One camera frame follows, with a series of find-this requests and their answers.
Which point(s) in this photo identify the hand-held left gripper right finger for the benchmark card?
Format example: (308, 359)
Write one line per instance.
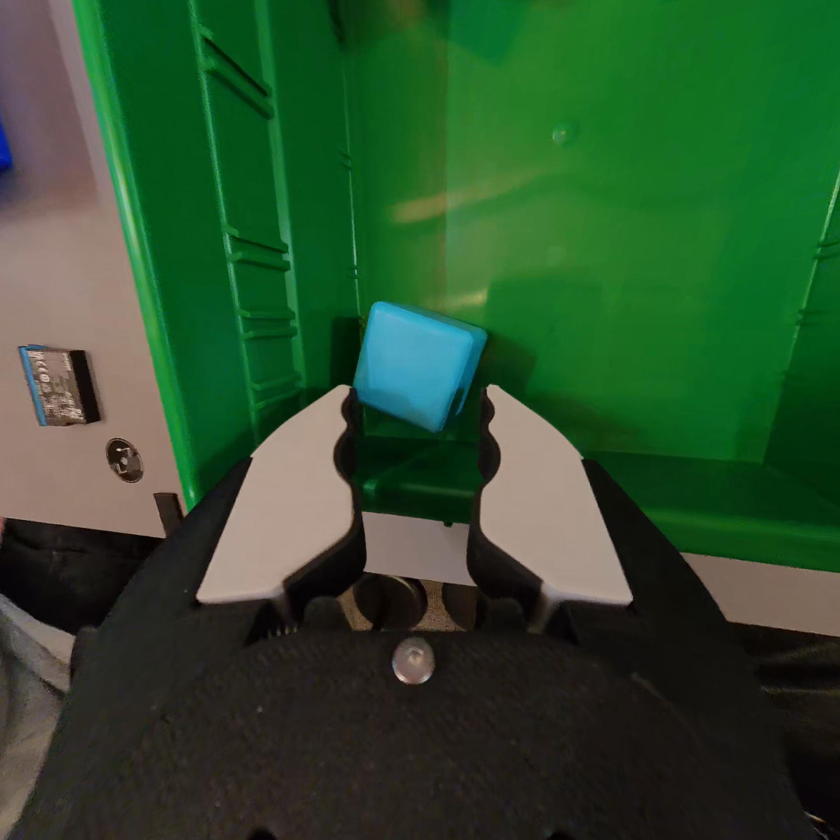
(544, 505)

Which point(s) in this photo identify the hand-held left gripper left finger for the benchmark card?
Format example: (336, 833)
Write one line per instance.
(289, 499)

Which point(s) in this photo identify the blue cube block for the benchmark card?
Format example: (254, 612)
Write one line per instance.
(415, 364)

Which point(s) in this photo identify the green plastic bin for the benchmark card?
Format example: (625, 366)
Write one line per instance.
(525, 229)

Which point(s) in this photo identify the round black desk grommet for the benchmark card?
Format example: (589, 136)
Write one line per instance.
(124, 460)

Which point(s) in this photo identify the blue plastic bin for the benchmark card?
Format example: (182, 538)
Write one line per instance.
(4, 145)

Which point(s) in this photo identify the black camera battery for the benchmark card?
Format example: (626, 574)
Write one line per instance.
(60, 386)

